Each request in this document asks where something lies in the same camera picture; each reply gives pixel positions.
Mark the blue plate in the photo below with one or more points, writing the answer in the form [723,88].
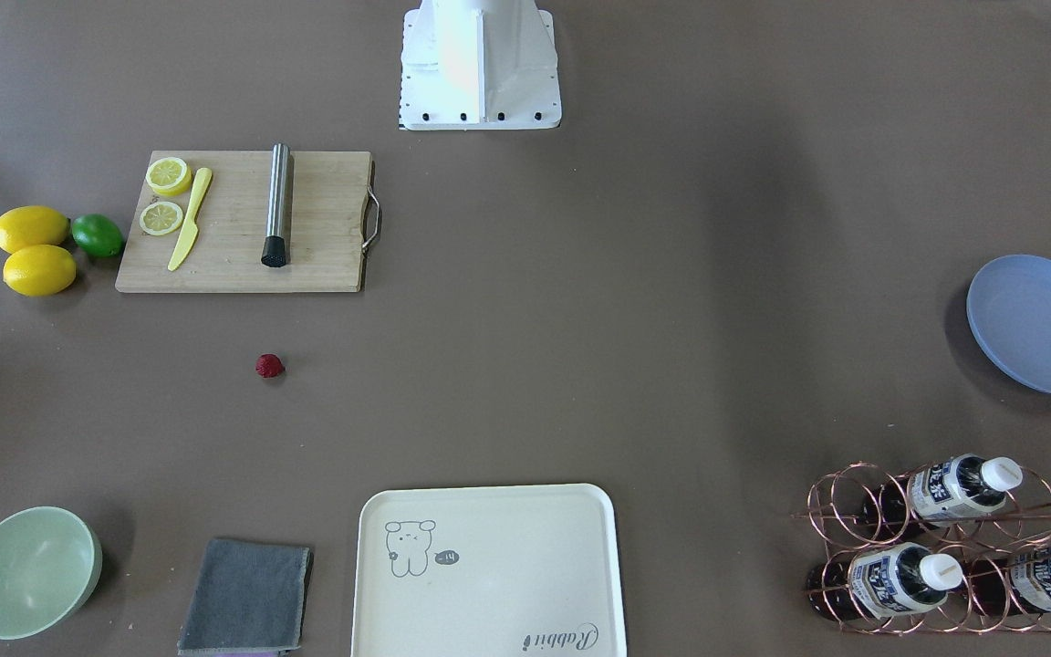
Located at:
[1008,307]

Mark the wooden cutting board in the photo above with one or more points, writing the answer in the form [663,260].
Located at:
[327,229]

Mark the cream rabbit tray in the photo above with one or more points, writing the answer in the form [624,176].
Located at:
[523,570]

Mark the steel muddler black tip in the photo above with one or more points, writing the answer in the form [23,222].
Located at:
[275,249]

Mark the yellow plastic knife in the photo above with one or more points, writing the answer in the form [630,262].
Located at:
[189,230]

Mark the lemon half slice lower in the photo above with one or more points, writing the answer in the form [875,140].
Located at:
[161,218]

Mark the lemon half slice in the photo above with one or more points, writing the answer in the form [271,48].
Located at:
[169,176]
[161,218]

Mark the grey folded cloth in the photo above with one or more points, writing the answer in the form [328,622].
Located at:
[249,598]

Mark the lemon half slice upper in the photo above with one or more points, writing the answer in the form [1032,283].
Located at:
[169,176]

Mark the green lime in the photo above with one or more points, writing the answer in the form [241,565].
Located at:
[97,235]

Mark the dark drink bottle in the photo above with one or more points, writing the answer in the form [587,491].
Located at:
[964,486]
[1050,577]
[906,579]

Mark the dark drink bottle top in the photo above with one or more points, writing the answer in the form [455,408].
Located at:
[964,486]

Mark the whole yellow lemon lower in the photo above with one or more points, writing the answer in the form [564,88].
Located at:
[39,270]

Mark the whole yellow lemon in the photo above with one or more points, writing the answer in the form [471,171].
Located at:
[39,270]
[32,225]

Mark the whole yellow lemon upper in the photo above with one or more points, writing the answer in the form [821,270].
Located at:
[32,225]

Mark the light green bowl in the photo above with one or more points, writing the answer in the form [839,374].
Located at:
[50,563]

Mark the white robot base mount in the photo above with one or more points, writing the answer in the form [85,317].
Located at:
[479,65]

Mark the copper wire bottle rack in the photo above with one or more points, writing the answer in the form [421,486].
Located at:
[1023,524]

